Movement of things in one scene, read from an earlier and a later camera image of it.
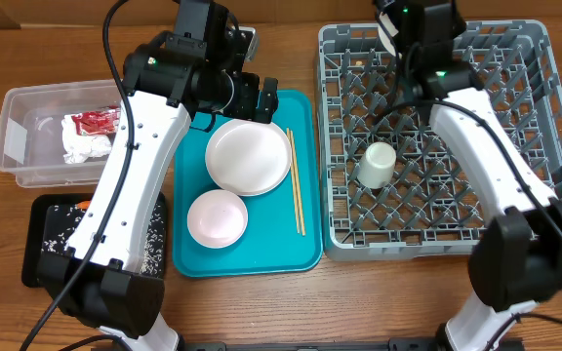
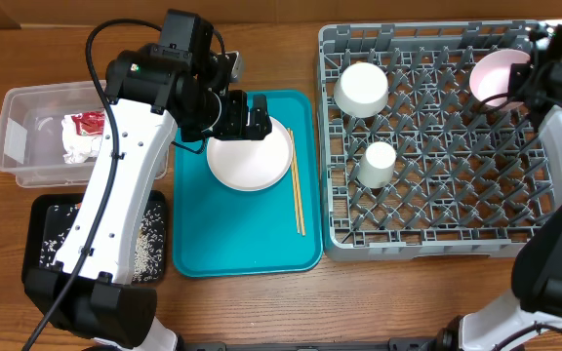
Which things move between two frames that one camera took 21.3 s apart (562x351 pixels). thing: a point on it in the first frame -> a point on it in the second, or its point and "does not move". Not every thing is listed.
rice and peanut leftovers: [63, 222] does not move
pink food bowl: [217, 218] -> [491, 71]
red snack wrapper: [97, 122] does not move
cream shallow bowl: [383, 37] -> [361, 90]
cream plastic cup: [377, 166] does not move
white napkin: [81, 147] does not move
